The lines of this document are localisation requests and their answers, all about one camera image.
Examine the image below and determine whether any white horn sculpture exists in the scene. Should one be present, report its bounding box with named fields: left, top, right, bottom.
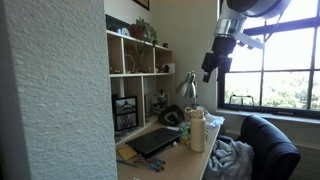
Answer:
left=124, top=53, right=138, bottom=74

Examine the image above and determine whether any dark framed wall picture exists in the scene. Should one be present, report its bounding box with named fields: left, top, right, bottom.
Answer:
left=132, top=0, right=151, bottom=11

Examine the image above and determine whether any black framed group photo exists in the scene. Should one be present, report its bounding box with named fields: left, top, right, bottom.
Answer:
left=113, top=111, right=139, bottom=133

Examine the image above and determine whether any wooden shelf hutch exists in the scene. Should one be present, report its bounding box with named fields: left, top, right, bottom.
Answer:
left=105, top=29, right=176, bottom=148

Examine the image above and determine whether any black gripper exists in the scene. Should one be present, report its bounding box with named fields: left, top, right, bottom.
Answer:
left=201, top=35, right=238, bottom=84

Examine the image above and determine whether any black microscope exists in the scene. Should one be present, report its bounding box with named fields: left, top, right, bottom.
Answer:
left=151, top=89, right=170, bottom=116

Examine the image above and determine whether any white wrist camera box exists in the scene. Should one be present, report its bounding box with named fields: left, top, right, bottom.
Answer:
left=234, top=31, right=265, bottom=51

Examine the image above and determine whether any potted green plant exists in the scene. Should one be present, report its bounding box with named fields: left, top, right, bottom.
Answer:
left=129, top=16, right=158, bottom=44

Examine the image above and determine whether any white baseboard radiator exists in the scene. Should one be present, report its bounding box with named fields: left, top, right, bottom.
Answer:
left=289, top=143, right=320, bottom=180

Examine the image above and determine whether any yellow notepad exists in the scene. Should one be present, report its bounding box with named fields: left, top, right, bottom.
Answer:
left=116, top=144, right=138, bottom=162

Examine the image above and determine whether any black office chair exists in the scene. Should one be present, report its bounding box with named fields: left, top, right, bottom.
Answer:
left=218, top=114, right=302, bottom=180

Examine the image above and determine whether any white card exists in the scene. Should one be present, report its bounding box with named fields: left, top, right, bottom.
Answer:
left=163, top=62, right=176, bottom=74

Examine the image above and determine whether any blue pen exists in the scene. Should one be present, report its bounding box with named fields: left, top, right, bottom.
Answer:
left=115, top=159, right=138, bottom=168

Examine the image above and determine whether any black metal window bracket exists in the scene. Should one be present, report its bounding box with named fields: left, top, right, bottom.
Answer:
left=228, top=94, right=255, bottom=107

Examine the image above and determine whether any silver desk lamp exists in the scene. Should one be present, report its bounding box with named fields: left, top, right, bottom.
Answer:
left=175, top=70, right=209, bottom=114

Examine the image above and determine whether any light blue blanket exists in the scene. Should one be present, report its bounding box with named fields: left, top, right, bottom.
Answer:
left=203, top=139, right=255, bottom=180

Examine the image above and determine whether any small white round ornament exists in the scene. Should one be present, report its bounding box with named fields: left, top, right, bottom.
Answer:
left=119, top=27, right=131, bottom=37

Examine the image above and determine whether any cream water bottle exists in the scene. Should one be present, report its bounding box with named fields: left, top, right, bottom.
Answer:
left=184, top=106, right=208, bottom=153

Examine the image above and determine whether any green yellow lei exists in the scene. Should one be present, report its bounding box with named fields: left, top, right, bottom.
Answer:
left=178, top=121, right=193, bottom=146

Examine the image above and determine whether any black laptop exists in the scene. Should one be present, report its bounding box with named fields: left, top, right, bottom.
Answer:
left=125, top=127, right=182, bottom=158

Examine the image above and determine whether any black rounded bag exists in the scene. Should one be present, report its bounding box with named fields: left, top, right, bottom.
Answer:
left=157, top=104, right=185, bottom=127

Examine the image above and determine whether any black framed mountain photo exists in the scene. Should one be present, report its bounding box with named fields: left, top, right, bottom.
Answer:
left=112, top=95, right=139, bottom=116

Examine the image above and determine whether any colourful bead toy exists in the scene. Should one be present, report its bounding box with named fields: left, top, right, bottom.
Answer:
left=133, top=153, right=167, bottom=173

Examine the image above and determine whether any black gold poster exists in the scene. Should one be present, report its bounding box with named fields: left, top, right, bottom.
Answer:
left=105, top=14, right=133, bottom=34

